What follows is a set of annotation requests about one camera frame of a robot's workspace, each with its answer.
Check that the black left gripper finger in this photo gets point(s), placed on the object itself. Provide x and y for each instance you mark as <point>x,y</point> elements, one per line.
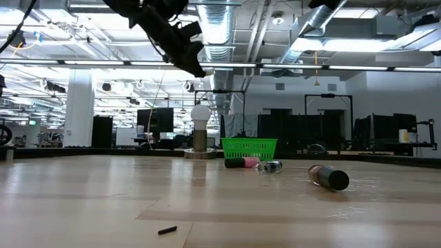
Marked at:
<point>193,59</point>
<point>184,63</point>

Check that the pink nail polish bottle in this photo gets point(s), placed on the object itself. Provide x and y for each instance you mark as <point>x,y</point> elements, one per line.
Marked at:
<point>249,162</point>

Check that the grey nail polish bottle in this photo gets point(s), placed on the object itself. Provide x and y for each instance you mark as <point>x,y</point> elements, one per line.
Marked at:
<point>270,167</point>

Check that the mauve nail polish bottle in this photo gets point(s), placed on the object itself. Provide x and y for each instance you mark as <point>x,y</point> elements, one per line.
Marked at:
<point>332,178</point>

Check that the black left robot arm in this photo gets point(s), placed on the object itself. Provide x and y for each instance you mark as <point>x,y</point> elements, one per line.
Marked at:
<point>138,7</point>

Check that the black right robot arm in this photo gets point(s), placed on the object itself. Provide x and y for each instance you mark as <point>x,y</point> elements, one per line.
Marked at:
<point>324,3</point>

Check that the white bulb lamp, round base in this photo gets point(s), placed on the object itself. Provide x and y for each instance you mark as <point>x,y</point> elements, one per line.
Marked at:
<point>200,117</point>

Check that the black flat monitor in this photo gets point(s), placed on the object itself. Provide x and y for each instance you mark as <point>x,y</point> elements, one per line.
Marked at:
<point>158,120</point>

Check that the grey cloth cover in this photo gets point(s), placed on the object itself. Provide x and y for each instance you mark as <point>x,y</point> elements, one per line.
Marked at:
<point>241,124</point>

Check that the white ceiling sensor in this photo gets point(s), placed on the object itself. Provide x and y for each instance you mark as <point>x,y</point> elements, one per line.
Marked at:
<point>277,19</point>

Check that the green plastic mesh basket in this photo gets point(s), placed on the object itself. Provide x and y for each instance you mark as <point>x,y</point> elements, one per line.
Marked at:
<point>248,149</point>

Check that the black tall cabinet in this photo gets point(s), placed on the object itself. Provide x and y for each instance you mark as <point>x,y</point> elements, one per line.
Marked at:
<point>102,132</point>

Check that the white building column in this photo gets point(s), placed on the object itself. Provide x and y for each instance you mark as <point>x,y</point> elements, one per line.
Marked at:
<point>79,113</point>

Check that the black partition panels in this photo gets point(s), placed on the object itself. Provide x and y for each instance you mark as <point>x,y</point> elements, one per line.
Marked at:
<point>293,131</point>

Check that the small black stick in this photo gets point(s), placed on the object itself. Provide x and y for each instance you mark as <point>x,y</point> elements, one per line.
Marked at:
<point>167,230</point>

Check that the black monitor row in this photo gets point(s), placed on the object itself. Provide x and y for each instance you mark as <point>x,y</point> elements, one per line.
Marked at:
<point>386,127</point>

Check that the silver ribbed air duct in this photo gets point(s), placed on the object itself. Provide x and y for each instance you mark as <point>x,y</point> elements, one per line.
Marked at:
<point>217,31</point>
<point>318,19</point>

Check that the black tube frame stand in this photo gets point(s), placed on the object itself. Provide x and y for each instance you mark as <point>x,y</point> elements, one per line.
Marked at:
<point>328,95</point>
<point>219,91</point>

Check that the black aluminium table frame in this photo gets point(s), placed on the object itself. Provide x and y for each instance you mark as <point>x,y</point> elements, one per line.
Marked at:
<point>103,152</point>

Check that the black post stand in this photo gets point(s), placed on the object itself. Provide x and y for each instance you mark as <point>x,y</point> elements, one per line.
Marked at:
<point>431,134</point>

